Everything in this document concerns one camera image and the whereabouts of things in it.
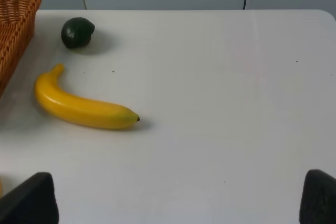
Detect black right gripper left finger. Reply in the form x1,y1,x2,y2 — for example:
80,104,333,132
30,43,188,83
1,172,59,224

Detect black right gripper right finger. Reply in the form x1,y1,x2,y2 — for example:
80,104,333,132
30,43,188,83
299,169,335,224

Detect orange wicker basket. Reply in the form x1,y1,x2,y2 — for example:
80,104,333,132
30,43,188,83
0,0,41,93

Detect yellow banana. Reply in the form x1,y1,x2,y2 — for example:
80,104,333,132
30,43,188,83
34,64,140,130

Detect dark green avocado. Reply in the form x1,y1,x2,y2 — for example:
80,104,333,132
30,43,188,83
61,17,95,49

